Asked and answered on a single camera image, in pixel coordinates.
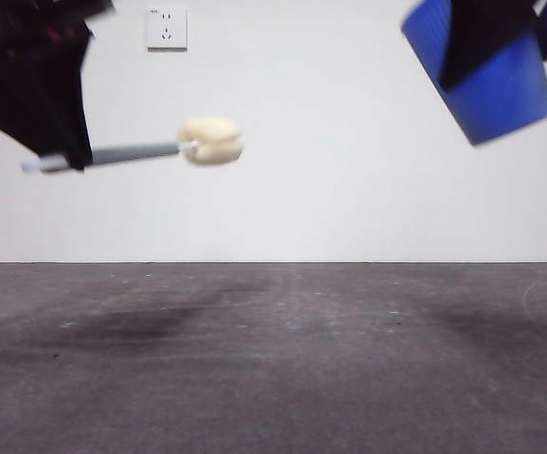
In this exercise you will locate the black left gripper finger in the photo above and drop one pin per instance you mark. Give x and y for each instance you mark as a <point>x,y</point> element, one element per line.
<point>32,90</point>

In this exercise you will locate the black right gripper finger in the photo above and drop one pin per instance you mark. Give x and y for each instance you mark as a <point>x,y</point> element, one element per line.
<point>486,28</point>

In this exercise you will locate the blue ribbed plastic cup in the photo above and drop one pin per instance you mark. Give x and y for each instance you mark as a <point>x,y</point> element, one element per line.
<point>505,94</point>

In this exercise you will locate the white wall socket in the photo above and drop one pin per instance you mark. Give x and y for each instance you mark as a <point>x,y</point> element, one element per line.
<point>166,28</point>

